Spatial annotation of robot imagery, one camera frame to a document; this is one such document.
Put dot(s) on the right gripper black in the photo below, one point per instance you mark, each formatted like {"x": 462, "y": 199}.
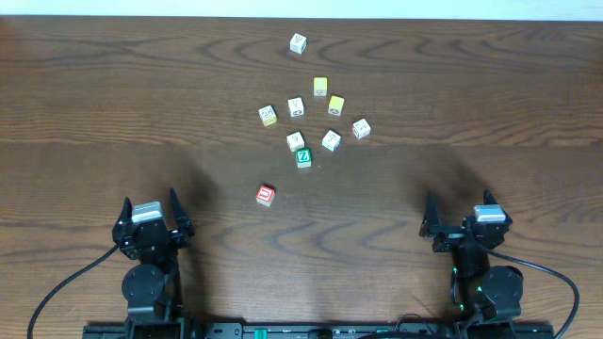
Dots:
{"x": 450, "y": 235}

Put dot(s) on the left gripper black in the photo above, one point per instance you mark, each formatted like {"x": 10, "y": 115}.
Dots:
{"x": 149, "y": 234}

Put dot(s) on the white block red side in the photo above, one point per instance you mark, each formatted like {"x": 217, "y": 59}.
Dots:
{"x": 361, "y": 128}

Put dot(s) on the green Z letter block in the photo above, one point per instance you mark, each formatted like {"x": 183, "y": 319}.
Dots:
{"x": 303, "y": 158}

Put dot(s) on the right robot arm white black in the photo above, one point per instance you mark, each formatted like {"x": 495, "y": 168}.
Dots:
{"x": 491, "y": 293}

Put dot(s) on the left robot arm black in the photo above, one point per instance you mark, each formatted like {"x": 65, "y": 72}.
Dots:
{"x": 153, "y": 287}

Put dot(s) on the red U letter block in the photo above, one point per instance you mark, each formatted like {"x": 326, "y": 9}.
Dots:
{"x": 265, "y": 195}

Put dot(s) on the white block yellow side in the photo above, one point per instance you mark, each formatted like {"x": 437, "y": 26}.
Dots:
{"x": 267, "y": 115}

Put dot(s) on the yellow block with black mark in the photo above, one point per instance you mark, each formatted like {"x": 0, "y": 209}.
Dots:
{"x": 335, "y": 106}

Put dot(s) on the white block green side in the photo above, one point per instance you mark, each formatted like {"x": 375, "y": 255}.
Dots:
{"x": 295, "y": 141}

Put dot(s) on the yellow block upper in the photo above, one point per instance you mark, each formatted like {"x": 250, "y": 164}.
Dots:
{"x": 320, "y": 86}

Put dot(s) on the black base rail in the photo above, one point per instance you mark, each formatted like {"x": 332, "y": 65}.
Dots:
{"x": 233, "y": 330}

